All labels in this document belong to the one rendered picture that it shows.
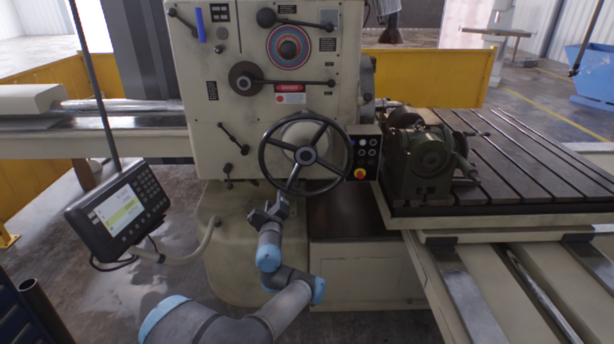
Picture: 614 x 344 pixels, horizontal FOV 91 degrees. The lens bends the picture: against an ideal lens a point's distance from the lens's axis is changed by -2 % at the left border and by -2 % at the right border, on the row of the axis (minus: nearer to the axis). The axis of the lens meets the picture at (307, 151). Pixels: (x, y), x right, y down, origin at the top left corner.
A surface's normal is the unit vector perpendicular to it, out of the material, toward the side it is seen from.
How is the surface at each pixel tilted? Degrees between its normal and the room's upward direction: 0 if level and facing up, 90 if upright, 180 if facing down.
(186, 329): 16
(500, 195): 0
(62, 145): 90
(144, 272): 0
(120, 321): 0
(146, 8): 90
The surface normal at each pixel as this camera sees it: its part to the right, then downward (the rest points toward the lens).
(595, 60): -0.87, 0.24
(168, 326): -0.18, -0.59
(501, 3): -0.58, 0.39
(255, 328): 0.50, -0.84
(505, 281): 0.00, -0.88
